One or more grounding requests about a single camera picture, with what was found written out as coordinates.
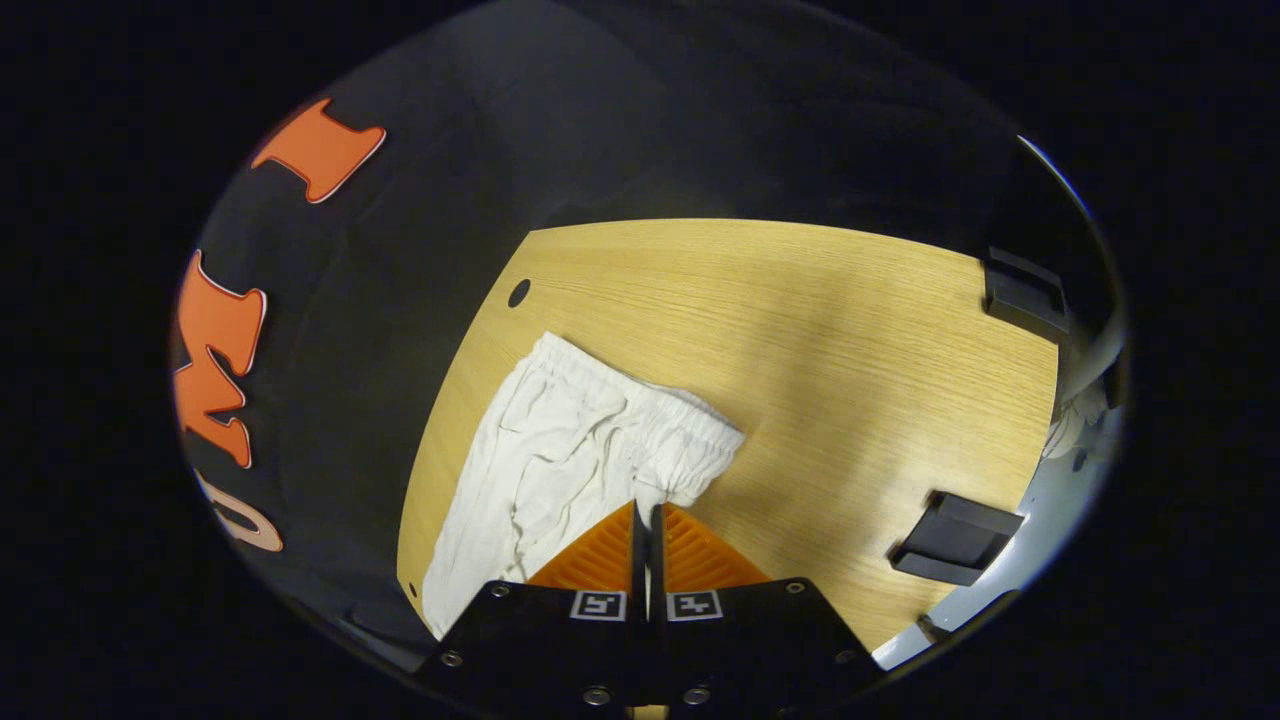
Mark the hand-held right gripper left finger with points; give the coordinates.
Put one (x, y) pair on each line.
(540, 640)

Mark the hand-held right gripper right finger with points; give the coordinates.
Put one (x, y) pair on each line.
(770, 640)

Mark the white jeans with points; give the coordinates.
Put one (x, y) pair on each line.
(560, 450)

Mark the black table bracket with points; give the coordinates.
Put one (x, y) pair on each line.
(1025, 295)
(955, 540)

